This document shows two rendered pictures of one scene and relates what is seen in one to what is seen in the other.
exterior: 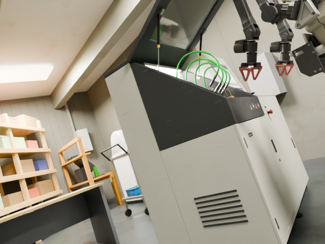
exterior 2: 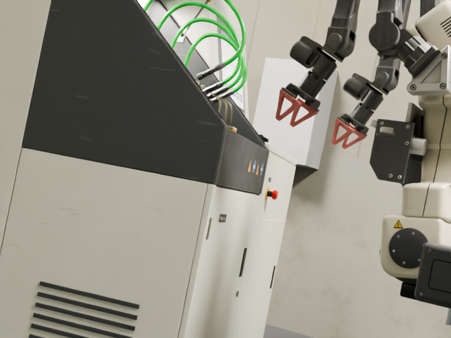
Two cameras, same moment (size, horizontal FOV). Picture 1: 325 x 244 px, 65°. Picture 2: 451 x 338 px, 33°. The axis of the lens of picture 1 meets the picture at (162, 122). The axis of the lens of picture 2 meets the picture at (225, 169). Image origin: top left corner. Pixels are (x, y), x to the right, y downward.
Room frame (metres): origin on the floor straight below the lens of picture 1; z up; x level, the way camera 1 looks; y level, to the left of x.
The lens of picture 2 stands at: (-0.42, 0.29, 0.78)
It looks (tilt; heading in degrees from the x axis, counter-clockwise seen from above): 2 degrees up; 339
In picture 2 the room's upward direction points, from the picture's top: 11 degrees clockwise
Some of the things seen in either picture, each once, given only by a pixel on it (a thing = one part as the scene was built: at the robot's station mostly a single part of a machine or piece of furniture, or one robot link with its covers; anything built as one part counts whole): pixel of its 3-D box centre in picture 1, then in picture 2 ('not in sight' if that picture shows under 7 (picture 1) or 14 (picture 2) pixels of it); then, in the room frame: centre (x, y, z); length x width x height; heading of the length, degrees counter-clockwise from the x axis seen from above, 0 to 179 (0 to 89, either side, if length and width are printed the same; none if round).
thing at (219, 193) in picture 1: (234, 183); (130, 294); (1.92, -0.35, 0.39); 0.70 x 0.58 x 0.79; 146
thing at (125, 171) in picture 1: (134, 163); not in sight; (5.61, 0.88, 0.78); 0.80 x 0.67 x 1.56; 41
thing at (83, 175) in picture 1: (98, 172); not in sight; (6.39, 1.91, 0.86); 1.34 x 1.25 x 1.73; 41
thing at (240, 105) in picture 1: (245, 108); (239, 163); (1.77, -0.57, 0.87); 0.62 x 0.04 x 0.16; 146
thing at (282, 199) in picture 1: (271, 167); (218, 298); (1.76, -0.58, 0.44); 0.65 x 0.02 x 0.68; 146
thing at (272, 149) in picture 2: (255, 99); (258, 151); (2.40, -0.89, 0.96); 0.70 x 0.22 x 0.03; 146
